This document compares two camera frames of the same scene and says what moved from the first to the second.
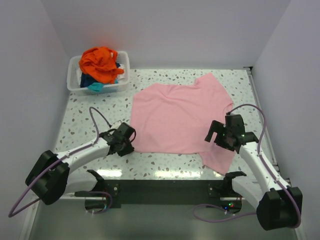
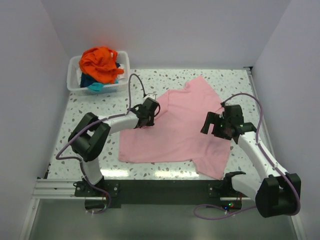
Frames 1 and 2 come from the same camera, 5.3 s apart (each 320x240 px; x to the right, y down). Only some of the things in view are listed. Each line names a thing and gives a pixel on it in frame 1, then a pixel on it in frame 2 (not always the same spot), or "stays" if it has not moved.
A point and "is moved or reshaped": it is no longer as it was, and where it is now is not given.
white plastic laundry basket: (73, 85) stays
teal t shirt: (96, 86) stays
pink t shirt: (175, 119) is moved or reshaped
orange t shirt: (99, 62) stays
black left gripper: (129, 148) to (150, 122)
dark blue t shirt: (87, 80) stays
